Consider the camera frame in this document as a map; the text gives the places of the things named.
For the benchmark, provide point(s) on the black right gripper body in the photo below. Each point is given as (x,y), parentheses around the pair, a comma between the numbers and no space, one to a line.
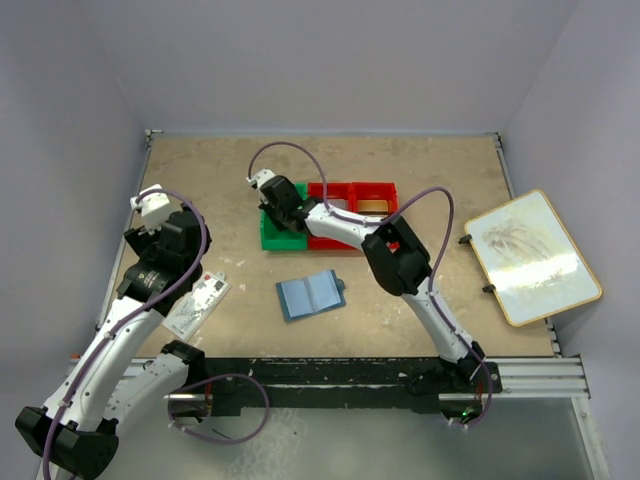
(277,215)

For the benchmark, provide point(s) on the blue leather card holder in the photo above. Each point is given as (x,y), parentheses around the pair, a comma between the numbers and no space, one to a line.
(311,295)

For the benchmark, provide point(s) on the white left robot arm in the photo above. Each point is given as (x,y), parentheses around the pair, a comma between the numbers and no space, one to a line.
(76,431)

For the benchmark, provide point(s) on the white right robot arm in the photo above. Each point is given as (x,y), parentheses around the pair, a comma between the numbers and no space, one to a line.
(396,257)

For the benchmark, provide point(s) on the silver card in bin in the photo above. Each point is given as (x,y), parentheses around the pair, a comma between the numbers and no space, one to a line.
(339,203)

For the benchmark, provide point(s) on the white plastic card packet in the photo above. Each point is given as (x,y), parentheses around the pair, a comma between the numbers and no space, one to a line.
(190,312)

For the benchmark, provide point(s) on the gold card in bin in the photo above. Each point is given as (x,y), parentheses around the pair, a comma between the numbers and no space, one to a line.
(373,207)

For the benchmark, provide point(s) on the green bin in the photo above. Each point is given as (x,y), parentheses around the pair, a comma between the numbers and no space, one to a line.
(274,240)

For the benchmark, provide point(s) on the red bin middle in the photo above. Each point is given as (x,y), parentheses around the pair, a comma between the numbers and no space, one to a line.
(328,232)

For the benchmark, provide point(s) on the red bin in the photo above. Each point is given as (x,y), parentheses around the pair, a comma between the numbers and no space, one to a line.
(328,232)
(375,190)

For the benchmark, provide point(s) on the red bin right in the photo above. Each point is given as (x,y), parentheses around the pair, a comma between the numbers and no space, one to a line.
(375,190)

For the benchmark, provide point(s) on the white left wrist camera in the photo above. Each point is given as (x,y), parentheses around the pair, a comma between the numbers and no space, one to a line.
(154,207)

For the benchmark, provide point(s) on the aluminium frame rail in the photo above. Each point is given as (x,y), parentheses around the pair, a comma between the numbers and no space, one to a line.
(542,378)

